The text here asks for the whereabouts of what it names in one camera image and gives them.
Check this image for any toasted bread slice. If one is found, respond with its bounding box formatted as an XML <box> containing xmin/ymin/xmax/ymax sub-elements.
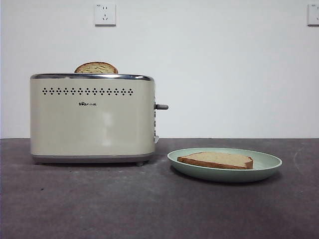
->
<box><xmin>74</xmin><ymin>61</ymin><xmax>119</xmax><ymax>74</ymax></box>
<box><xmin>176</xmin><ymin>151</ymin><xmax>254</xmax><ymax>170</ymax></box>

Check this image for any pale green round plate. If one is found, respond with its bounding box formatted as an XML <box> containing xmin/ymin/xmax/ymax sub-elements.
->
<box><xmin>166</xmin><ymin>147</ymin><xmax>283</xmax><ymax>184</ymax></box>

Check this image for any cream two-slot toaster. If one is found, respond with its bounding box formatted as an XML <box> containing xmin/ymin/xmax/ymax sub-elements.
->
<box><xmin>29</xmin><ymin>73</ymin><xmax>160</xmax><ymax>167</ymax></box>

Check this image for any white wall socket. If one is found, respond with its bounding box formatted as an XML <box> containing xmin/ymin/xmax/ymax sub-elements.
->
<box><xmin>94</xmin><ymin>2</ymin><xmax>117</xmax><ymax>27</ymax></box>
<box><xmin>307</xmin><ymin>3</ymin><xmax>319</xmax><ymax>27</ymax></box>

